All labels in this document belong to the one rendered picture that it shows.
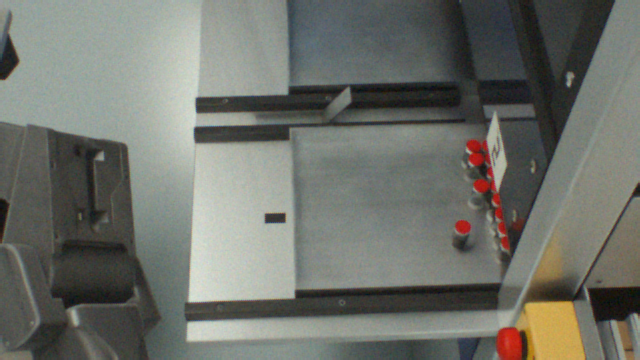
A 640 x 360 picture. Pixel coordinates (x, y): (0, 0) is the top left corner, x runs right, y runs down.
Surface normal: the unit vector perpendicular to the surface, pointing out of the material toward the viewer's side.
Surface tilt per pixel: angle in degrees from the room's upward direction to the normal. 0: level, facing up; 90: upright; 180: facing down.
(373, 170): 0
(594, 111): 90
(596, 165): 90
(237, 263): 0
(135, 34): 0
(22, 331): 42
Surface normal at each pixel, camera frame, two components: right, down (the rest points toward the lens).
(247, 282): 0.01, -0.57
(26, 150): -0.55, -0.11
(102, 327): 0.73, -0.55
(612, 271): 0.04, 0.82
